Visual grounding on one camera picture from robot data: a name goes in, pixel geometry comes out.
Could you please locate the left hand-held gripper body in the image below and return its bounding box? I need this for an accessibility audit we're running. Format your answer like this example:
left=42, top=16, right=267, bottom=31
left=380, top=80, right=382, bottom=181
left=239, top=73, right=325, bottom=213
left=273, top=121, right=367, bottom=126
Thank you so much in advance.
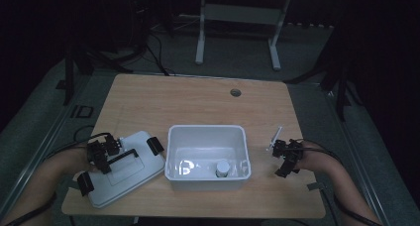
left=86, top=139, right=112, bottom=165

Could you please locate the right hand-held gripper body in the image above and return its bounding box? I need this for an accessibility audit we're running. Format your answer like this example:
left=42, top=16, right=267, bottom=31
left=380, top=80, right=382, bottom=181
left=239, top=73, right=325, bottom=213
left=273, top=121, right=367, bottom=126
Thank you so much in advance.
left=266, top=126, right=304, bottom=170

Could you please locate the white lid with black handle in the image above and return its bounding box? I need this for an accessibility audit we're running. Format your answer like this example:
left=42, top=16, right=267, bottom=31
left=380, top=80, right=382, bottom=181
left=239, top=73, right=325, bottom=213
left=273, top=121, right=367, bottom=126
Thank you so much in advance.
left=76, top=130, right=166, bottom=210

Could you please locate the small white-capped bottle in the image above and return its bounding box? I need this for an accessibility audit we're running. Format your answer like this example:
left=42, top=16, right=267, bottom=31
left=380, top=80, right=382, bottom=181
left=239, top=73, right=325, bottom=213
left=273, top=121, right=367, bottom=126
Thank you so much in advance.
left=215, top=159, right=232, bottom=179

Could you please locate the white plastic storage box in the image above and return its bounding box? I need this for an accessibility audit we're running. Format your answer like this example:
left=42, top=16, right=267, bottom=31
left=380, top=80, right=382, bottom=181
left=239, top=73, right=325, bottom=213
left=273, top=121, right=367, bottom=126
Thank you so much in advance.
left=163, top=124, right=253, bottom=192

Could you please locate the person's right hand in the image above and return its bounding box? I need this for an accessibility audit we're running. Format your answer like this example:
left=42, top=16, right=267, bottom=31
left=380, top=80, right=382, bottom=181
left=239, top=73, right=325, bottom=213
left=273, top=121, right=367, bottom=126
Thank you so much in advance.
left=295, top=141, right=320, bottom=172

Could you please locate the person's left hand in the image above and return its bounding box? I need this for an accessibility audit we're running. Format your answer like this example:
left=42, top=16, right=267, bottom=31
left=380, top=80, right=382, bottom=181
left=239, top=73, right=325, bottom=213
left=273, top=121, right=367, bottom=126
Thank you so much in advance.
left=63, top=146, right=100, bottom=174

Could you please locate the black metal stand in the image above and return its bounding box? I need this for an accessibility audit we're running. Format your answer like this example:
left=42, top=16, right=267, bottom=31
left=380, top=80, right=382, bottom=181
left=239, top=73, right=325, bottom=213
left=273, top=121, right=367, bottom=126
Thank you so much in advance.
left=54, top=46, right=135, bottom=107
left=283, top=61, right=363, bottom=123

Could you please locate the dark equipment rack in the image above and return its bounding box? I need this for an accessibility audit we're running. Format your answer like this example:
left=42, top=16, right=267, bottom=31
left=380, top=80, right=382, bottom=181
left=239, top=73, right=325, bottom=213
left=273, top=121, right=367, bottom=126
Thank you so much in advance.
left=128, top=0, right=154, bottom=56

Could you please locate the left hand-held gripper cable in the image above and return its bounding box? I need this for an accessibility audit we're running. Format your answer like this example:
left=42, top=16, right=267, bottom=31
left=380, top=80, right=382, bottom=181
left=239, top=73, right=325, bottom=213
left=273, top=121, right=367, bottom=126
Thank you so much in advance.
left=6, top=132, right=111, bottom=226

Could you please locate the hand-held gripper cable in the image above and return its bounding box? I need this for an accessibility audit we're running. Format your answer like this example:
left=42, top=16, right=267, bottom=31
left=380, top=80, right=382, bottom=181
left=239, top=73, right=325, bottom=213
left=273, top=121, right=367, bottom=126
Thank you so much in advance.
left=6, top=132, right=111, bottom=226
left=296, top=138, right=384, bottom=226

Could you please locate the black floor cable loop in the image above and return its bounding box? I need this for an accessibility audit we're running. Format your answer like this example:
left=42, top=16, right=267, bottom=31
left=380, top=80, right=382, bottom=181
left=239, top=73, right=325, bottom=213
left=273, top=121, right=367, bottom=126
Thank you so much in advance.
left=72, top=124, right=96, bottom=144

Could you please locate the right hand-held gripper cable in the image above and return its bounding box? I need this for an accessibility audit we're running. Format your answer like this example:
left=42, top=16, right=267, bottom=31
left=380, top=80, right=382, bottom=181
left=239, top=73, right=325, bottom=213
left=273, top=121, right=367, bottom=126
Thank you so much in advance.
left=296, top=138, right=384, bottom=226

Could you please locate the metal floor rail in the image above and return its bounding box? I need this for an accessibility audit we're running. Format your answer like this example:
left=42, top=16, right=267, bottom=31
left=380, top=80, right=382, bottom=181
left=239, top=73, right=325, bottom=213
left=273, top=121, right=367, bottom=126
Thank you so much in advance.
left=0, top=76, right=97, bottom=222
left=321, top=86, right=395, bottom=226

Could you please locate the black background cable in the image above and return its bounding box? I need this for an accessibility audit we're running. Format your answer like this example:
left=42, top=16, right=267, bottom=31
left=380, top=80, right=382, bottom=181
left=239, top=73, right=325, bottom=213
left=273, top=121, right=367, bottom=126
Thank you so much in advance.
left=146, top=33, right=172, bottom=77

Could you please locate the white metal desk frame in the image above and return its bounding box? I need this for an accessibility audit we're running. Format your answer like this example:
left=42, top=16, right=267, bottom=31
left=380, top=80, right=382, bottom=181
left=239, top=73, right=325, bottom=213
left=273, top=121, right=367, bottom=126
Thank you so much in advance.
left=194, top=0, right=293, bottom=71

